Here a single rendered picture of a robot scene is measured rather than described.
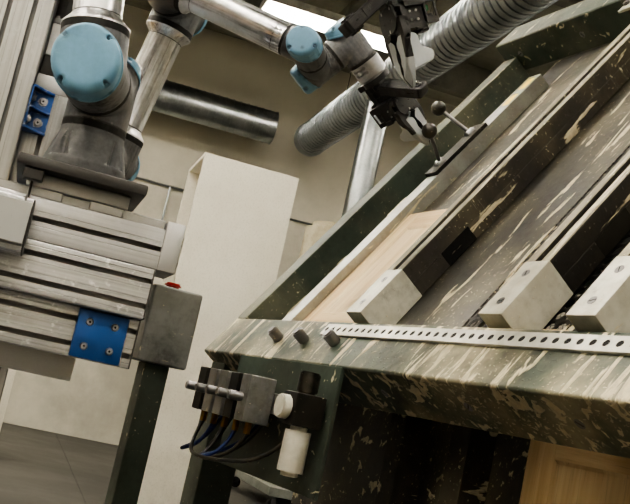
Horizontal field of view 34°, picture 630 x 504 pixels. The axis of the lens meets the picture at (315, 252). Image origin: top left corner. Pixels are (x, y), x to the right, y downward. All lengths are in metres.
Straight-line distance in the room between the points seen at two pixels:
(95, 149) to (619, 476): 1.02
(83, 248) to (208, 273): 4.18
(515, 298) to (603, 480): 0.30
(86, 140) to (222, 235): 4.20
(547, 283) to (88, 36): 0.84
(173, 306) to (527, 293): 1.04
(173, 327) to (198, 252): 3.59
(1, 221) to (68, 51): 0.30
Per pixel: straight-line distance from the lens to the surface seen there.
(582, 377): 1.36
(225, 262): 6.01
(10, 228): 1.71
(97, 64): 1.75
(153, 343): 2.40
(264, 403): 1.99
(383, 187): 2.72
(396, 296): 2.01
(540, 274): 1.63
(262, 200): 6.10
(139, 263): 1.83
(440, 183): 2.52
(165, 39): 2.56
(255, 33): 2.37
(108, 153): 1.86
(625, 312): 1.45
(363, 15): 1.82
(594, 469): 1.66
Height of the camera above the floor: 0.72
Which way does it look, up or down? 9 degrees up
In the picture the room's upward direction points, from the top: 12 degrees clockwise
